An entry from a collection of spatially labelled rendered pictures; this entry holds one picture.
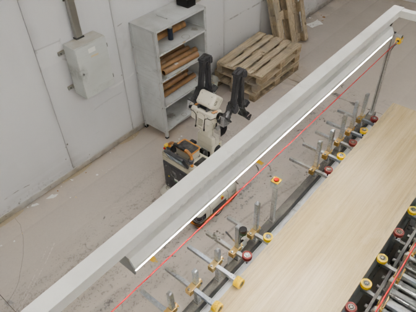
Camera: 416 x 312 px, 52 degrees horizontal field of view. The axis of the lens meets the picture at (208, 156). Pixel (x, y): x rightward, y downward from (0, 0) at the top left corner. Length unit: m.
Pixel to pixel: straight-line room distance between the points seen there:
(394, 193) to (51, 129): 3.62
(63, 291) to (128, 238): 0.28
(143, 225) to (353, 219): 2.45
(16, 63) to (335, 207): 3.28
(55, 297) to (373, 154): 3.50
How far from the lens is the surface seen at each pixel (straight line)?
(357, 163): 4.30
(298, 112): 2.30
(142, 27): 5.16
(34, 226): 5.19
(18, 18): 4.54
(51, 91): 4.94
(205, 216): 4.62
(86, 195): 5.31
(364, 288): 3.44
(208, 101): 4.16
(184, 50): 5.86
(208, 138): 4.42
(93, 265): 1.57
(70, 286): 1.55
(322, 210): 3.79
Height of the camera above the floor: 3.72
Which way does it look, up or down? 42 degrees down
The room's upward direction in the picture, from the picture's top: 2 degrees counter-clockwise
